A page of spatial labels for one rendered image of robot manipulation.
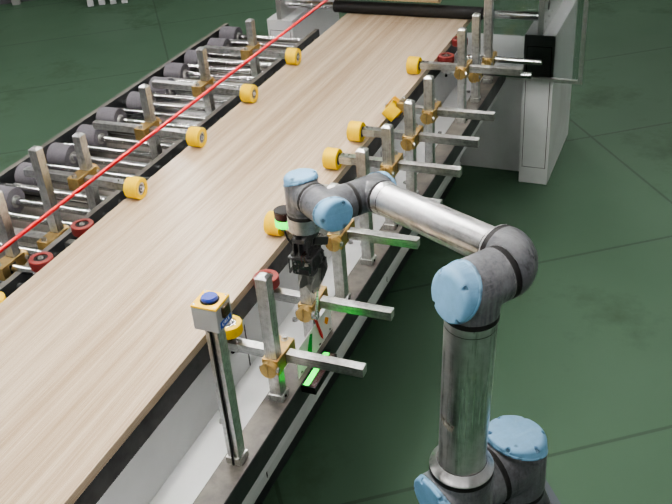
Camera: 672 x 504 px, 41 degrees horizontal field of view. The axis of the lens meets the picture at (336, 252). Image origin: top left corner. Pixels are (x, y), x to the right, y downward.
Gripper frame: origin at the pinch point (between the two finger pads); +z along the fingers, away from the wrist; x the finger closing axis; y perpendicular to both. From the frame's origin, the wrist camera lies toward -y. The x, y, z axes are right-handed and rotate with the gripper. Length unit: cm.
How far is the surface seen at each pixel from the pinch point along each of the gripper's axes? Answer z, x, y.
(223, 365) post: -2.7, -6.2, 41.7
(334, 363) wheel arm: 16.3, 9.5, 11.2
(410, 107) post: -10, -7, -109
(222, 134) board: 9, -88, -108
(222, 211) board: 10, -57, -49
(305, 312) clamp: 14.4, -6.8, -6.6
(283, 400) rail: 30.2, -5.6, 15.3
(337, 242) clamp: 4.3, -5.8, -31.5
